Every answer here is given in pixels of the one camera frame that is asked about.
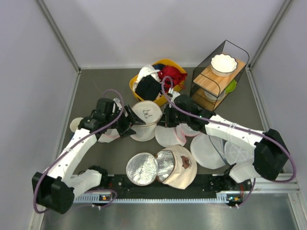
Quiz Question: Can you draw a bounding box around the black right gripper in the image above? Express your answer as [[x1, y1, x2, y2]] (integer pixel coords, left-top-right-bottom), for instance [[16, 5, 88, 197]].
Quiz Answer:
[[157, 104, 189, 128]]

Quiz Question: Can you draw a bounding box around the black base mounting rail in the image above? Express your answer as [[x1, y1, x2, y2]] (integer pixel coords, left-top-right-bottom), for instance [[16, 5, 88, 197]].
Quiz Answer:
[[105, 174, 251, 199]]

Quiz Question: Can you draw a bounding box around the black bra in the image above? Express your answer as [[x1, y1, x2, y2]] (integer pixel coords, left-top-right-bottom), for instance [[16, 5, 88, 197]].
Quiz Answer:
[[135, 75, 161, 101]]

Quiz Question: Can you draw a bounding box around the red bra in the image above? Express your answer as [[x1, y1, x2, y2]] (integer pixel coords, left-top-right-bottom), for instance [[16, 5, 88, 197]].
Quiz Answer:
[[158, 66, 188, 89]]

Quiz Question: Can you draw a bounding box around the pink trimmed bag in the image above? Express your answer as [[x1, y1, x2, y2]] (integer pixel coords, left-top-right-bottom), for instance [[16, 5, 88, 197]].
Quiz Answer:
[[98, 129, 120, 143], [154, 124, 200, 147]]

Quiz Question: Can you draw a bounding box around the white bra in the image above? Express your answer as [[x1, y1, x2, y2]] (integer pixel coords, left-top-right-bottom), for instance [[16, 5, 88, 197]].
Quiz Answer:
[[132, 65, 161, 91]]

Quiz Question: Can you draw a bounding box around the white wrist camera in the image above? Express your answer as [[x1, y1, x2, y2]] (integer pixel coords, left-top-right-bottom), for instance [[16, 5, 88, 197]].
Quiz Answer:
[[112, 98, 122, 114], [167, 88, 180, 102]]

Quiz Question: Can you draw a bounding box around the green plastic bowl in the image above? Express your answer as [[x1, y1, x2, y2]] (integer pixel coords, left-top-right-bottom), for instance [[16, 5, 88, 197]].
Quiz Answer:
[[225, 80, 237, 93]]

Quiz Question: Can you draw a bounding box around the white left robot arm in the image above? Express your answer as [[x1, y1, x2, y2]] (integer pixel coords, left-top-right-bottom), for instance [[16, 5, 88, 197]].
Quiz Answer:
[[32, 98, 145, 214]]

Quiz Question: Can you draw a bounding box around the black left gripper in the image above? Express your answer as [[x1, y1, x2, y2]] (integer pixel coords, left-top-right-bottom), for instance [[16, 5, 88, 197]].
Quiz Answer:
[[106, 103, 145, 138]]

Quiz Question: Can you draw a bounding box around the beige foil lined bear bag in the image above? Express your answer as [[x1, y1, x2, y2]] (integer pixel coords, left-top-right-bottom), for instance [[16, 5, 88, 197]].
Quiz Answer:
[[126, 145, 197, 190]]

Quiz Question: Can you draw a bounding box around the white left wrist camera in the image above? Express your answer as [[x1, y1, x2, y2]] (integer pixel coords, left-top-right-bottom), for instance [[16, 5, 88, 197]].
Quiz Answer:
[[112, 98, 122, 114]]

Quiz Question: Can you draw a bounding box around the black wire shelf rack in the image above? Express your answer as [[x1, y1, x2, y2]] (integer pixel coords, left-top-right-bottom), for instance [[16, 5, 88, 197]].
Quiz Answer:
[[190, 40, 249, 111]]

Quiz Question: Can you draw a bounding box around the grey trimmed white mesh bag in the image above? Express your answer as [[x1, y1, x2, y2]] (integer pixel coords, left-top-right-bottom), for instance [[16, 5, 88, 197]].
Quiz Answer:
[[190, 134, 253, 170]]

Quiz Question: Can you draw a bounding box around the pink trimmed bag centre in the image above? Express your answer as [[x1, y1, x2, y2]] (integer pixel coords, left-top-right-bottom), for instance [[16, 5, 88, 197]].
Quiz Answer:
[[154, 124, 200, 147]]

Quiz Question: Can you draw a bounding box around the pink trimmed bag left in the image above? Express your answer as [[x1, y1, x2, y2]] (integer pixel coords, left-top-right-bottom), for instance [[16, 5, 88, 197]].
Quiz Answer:
[[98, 129, 120, 143]]

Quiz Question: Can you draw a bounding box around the beige mesh bag with glasses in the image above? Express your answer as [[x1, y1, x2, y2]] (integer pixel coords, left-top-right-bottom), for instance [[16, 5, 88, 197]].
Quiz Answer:
[[131, 101, 162, 142]]

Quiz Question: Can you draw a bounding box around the yellow plastic basket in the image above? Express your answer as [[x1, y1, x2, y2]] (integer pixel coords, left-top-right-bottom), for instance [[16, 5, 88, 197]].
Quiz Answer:
[[129, 58, 186, 106]]

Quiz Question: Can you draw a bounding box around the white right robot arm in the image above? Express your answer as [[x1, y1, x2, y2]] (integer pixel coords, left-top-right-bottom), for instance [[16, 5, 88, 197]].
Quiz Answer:
[[157, 94, 290, 190]]

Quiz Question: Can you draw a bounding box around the white scalloped bowl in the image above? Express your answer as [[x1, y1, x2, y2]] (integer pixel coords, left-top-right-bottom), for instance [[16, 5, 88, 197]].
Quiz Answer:
[[211, 54, 238, 77]]

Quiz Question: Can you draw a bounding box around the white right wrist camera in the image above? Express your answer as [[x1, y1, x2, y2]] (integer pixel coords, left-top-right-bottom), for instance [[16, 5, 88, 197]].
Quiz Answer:
[[167, 88, 180, 102]]

